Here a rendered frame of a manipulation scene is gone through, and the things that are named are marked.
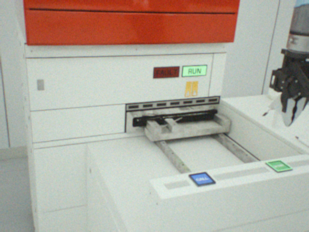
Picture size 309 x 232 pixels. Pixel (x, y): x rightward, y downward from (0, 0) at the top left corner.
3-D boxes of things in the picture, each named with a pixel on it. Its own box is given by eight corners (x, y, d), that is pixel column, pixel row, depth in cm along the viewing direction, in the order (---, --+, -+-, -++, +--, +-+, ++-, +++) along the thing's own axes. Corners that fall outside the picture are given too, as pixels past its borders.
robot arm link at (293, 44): (326, 36, 93) (301, 37, 90) (322, 54, 94) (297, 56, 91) (304, 31, 99) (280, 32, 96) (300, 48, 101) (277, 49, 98)
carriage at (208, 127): (144, 133, 149) (144, 127, 148) (219, 125, 163) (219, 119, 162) (151, 141, 142) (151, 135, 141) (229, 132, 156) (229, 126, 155)
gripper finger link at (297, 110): (284, 119, 108) (291, 89, 105) (299, 127, 103) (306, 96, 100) (276, 120, 107) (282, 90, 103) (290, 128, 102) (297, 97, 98)
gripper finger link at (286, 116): (276, 120, 107) (282, 90, 103) (290, 128, 102) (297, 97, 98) (267, 121, 106) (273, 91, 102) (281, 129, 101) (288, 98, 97)
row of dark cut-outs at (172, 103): (126, 110, 147) (126, 104, 146) (217, 101, 163) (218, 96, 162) (126, 110, 146) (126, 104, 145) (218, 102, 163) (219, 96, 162)
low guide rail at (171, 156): (150, 137, 153) (150, 131, 152) (154, 137, 154) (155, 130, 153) (208, 206, 111) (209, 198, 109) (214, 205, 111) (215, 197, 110)
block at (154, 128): (146, 127, 148) (147, 120, 147) (154, 126, 150) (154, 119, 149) (153, 135, 142) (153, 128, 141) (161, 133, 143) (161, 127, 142)
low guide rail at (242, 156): (205, 131, 163) (206, 125, 162) (209, 130, 164) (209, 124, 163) (280, 192, 121) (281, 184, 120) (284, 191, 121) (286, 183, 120)
